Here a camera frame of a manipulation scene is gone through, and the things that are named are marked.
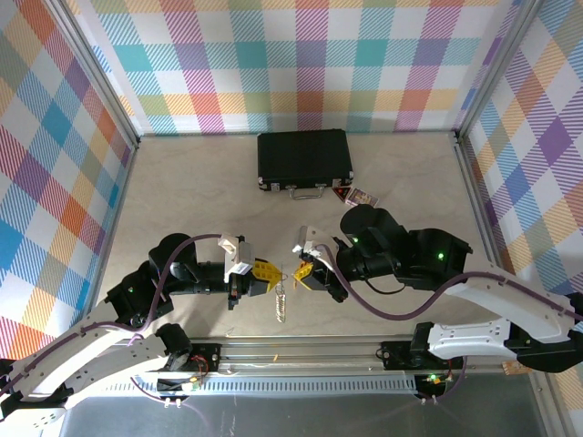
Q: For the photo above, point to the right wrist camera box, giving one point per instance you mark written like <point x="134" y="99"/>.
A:
<point x="312" y="239"/>

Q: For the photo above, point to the aluminium frame floor rail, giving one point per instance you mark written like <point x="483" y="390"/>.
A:
<point x="480" y="205"/>

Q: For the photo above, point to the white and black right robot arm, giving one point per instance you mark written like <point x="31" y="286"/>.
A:
<point x="478" y="339"/>

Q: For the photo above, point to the purple playing card box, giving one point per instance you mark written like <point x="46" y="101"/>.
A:
<point x="362" y="196"/>

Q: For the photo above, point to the black carrying case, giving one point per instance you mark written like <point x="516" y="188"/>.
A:
<point x="303" y="155"/>

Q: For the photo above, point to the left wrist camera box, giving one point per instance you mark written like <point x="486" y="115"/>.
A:
<point x="241" y="259"/>

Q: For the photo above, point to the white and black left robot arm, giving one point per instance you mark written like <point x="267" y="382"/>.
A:
<point x="136" y="348"/>

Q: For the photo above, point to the aluminium frame post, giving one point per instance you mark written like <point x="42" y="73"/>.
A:
<point x="495" y="68"/>
<point x="98" y="68"/>

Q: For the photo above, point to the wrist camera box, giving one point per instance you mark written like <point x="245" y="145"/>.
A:
<point x="241" y="259"/>
<point x="312" y="239"/>

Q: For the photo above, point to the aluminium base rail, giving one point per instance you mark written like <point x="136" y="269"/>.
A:
<point x="296" y="359"/>

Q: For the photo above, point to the black box with red triangle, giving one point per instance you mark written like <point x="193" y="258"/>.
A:
<point x="342" y="195"/>

